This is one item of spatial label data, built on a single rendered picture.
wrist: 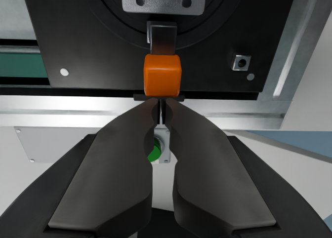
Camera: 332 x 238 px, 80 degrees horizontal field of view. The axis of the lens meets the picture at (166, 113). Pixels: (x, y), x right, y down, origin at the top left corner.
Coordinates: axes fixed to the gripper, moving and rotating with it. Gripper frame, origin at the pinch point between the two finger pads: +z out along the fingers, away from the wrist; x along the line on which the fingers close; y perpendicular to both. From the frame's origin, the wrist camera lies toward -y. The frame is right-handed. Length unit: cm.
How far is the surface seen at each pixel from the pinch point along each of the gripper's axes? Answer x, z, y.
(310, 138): 122, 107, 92
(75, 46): -8.3, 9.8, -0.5
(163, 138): 0.7, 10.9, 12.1
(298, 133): 110, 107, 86
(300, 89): 25.2, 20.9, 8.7
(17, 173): -31.4, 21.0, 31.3
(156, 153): -0.1, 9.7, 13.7
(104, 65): -5.7, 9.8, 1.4
